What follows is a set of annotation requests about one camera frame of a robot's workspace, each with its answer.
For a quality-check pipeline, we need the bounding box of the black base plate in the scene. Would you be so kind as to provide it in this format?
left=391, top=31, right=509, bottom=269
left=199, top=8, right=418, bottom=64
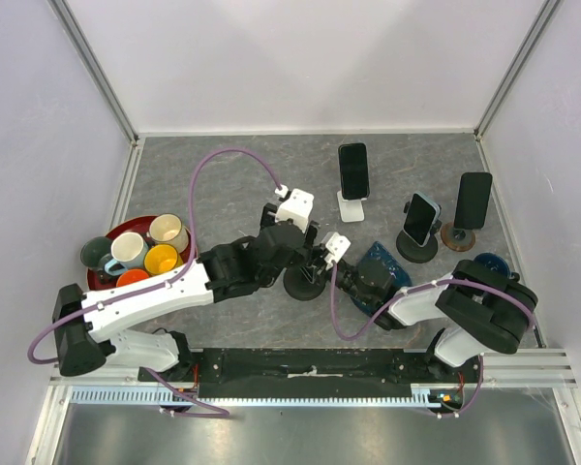
left=161, top=348, right=479, bottom=396

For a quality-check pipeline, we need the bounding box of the red round tray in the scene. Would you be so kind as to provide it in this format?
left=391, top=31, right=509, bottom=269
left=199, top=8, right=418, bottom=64
left=87, top=215, right=198, bottom=291

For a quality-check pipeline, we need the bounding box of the blue leaf-shaped plate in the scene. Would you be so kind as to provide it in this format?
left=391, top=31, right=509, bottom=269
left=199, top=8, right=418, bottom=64
left=352, top=241, right=413, bottom=317

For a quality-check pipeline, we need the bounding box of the black round phone stand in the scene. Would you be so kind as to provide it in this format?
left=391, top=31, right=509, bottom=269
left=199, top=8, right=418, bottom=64
left=283, top=266, right=325, bottom=301

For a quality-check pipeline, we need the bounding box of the light blue cable duct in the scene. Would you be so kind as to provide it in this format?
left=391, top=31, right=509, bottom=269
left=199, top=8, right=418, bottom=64
left=71, top=386, right=456, bottom=408

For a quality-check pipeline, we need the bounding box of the dark green mug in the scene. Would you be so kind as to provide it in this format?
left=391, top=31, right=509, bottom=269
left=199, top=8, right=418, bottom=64
left=79, top=236, right=112, bottom=271

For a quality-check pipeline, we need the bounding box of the dark blue mug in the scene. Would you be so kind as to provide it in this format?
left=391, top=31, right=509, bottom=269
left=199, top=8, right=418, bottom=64
left=474, top=252, right=520, bottom=282

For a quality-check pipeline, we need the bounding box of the white mug blue handle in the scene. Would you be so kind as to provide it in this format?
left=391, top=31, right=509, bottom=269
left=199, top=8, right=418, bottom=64
left=103, top=232, right=149, bottom=276

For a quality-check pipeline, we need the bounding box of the black phone on wooden stand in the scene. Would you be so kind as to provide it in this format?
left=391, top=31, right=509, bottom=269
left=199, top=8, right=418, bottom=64
left=453, top=172, right=493, bottom=230

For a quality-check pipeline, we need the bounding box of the black phone on white stand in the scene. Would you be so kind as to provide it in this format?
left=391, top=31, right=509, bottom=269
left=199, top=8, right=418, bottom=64
left=338, top=142, right=370, bottom=201

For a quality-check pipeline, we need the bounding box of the white phone stand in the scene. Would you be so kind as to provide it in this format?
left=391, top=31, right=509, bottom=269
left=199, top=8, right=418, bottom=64
left=337, top=190, right=366, bottom=223

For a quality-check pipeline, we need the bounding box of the orange cup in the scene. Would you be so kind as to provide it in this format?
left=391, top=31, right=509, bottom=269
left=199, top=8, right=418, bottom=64
left=116, top=268, right=150, bottom=288

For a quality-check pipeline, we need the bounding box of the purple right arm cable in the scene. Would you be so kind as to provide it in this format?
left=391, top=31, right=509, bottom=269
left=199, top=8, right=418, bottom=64
left=329, top=261, right=536, bottom=420

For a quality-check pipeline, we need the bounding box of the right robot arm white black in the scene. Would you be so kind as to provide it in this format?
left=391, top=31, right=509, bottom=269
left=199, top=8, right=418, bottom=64
left=299, top=244, right=538, bottom=382

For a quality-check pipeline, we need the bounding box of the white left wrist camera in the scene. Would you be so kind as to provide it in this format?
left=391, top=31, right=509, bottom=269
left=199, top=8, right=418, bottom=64
left=274, top=185, right=315, bottom=233

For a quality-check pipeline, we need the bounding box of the black round stand right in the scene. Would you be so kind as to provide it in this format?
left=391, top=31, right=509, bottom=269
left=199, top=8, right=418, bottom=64
left=396, top=218, right=442, bottom=264

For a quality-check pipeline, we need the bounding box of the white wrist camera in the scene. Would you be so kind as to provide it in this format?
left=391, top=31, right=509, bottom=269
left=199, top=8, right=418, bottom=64
left=274, top=185, right=315, bottom=233
left=321, top=232, right=351, bottom=269

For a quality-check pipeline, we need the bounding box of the wooden round phone stand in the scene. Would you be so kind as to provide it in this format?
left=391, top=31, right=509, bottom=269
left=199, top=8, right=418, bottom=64
left=441, top=222, right=475, bottom=252

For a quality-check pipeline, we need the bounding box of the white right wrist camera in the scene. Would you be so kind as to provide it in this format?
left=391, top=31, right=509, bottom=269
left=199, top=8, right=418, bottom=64
left=321, top=232, right=351, bottom=269

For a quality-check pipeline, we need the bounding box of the beige mug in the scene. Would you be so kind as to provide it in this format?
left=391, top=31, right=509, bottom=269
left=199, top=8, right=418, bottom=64
left=147, top=213, right=190, bottom=253

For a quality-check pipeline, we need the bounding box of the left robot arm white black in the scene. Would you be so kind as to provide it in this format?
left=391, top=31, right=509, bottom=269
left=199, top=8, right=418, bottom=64
left=52, top=197, right=318, bottom=381

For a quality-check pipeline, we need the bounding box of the yellow cup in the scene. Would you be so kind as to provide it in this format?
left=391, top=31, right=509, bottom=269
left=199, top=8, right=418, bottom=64
left=144, top=244, right=183, bottom=276

